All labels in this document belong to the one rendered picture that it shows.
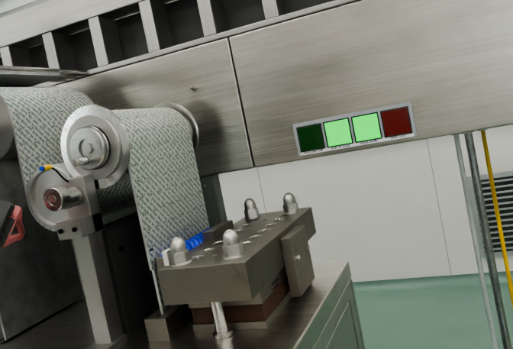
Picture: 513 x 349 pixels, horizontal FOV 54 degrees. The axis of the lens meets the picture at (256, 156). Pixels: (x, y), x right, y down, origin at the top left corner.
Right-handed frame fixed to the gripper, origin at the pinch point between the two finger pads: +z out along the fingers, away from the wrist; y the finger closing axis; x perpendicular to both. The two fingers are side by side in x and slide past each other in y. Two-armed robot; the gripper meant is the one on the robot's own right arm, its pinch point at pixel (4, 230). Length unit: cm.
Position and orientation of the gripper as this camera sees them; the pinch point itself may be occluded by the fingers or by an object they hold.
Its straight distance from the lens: 96.8
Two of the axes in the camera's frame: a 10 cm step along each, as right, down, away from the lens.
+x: 2.4, -9.0, 3.6
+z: 0.7, 3.9, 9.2
